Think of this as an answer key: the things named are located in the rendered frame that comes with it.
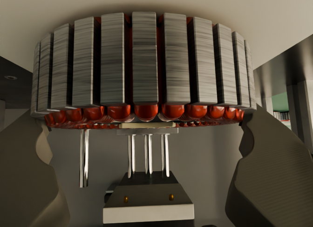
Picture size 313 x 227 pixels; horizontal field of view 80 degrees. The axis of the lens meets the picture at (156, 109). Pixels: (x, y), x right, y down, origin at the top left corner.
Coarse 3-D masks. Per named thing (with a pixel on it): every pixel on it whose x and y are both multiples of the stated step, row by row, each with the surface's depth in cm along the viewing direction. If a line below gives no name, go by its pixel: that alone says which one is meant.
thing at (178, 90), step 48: (48, 48) 7; (96, 48) 6; (144, 48) 6; (192, 48) 6; (240, 48) 7; (48, 96) 6; (96, 96) 6; (144, 96) 5; (192, 96) 6; (240, 96) 7
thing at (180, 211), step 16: (128, 144) 25; (144, 144) 25; (128, 160) 24; (144, 160) 25; (128, 176) 24; (144, 176) 25; (160, 176) 25; (128, 192) 15; (144, 192) 15; (160, 192) 15; (176, 192) 15; (112, 208) 12; (128, 208) 12; (144, 208) 12; (160, 208) 12; (176, 208) 12; (192, 208) 12; (112, 224) 14; (128, 224) 14; (144, 224) 14; (160, 224) 14; (176, 224) 14; (192, 224) 14
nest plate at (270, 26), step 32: (0, 0) 6; (32, 0) 6; (64, 0) 6; (96, 0) 6; (128, 0) 6; (160, 0) 6; (192, 0) 6; (224, 0) 6; (256, 0) 6; (288, 0) 6; (0, 32) 7; (32, 32) 8; (256, 32) 8; (288, 32) 8; (32, 64) 11; (256, 64) 12
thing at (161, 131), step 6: (120, 132) 23; (126, 132) 23; (132, 132) 23; (138, 132) 23; (144, 132) 23; (150, 132) 23; (156, 132) 23; (162, 132) 23; (168, 132) 23; (174, 132) 23
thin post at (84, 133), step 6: (84, 132) 18; (84, 138) 18; (84, 144) 17; (84, 150) 17; (84, 156) 17; (84, 162) 17; (84, 168) 17; (84, 174) 17; (84, 180) 17; (84, 186) 17
